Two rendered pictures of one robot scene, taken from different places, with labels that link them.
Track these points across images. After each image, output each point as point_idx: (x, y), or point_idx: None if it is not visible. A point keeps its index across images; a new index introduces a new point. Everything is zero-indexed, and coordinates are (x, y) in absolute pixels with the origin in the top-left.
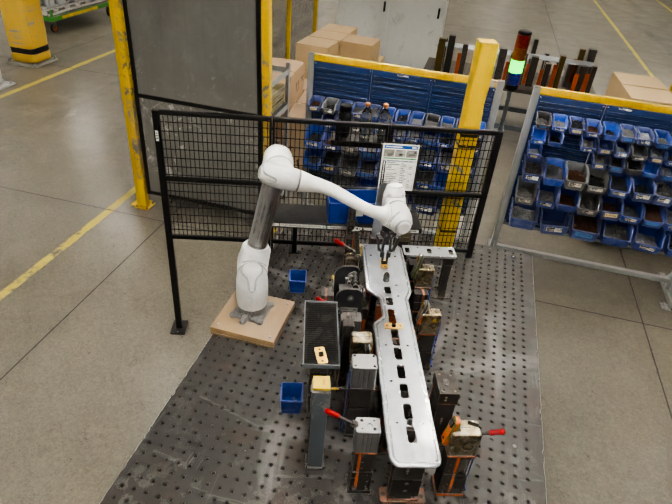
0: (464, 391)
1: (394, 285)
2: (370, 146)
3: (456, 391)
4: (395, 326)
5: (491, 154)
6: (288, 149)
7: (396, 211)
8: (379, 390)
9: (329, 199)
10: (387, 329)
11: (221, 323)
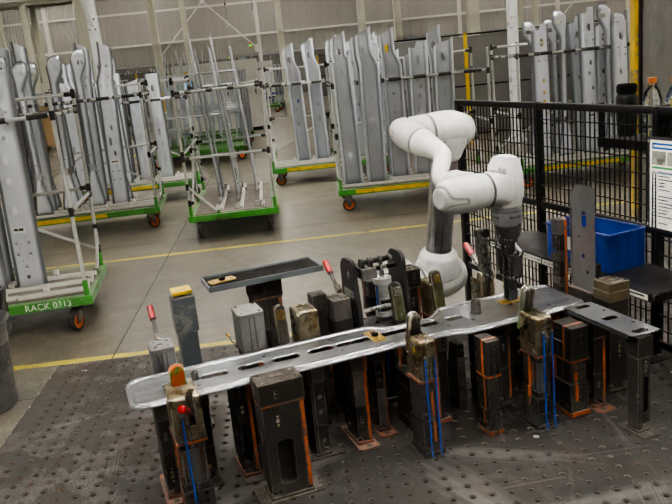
0: (407, 499)
1: (471, 318)
2: (642, 148)
3: (261, 383)
4: (373, 335)
5: None
6: (460, 116)
7: (448, 176)
8: (344, 432)
9: None
10: (363, 335)
11: None
